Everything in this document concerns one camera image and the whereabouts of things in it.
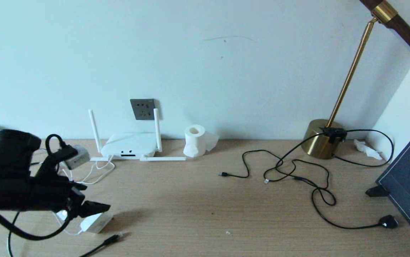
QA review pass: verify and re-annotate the brass desk lamp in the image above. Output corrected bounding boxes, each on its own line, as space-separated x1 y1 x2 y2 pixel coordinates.
302 0 410 160

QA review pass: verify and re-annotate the thin white adapter cable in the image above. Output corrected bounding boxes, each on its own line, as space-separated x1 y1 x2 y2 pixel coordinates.
53 155 117 236

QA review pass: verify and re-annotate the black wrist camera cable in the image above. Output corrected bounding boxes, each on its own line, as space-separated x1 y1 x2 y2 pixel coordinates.
0 134 79 240

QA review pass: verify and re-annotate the white router with antennas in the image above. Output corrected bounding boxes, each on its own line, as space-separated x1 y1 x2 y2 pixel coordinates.
88 108 187 162

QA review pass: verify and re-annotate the thin black USB cable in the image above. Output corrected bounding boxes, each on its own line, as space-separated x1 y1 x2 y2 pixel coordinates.
218 149 330 190

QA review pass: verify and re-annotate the black ethernet cable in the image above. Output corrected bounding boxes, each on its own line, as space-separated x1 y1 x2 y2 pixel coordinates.
79 232 123 257

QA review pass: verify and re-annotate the black inline cord switch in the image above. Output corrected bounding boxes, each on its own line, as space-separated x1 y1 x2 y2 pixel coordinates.
320 127 348 143

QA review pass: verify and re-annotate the black lamp power cable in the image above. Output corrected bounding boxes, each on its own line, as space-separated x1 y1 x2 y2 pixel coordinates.
264 128 400 230

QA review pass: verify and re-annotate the white toilet paper roll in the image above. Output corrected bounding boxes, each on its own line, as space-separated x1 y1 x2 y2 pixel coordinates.
183 124 219 158

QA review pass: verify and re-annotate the grey wall socket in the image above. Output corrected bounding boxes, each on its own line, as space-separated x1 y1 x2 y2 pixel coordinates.
130 99 157 120

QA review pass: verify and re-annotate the crumpled white tissue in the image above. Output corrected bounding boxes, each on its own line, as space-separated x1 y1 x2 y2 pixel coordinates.
354 138 384 160

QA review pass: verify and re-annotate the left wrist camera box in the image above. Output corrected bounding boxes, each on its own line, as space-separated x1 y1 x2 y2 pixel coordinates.
64 145 90 170

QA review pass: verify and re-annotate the white power adapter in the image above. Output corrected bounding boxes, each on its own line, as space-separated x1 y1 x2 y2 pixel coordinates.
80 212 114 234

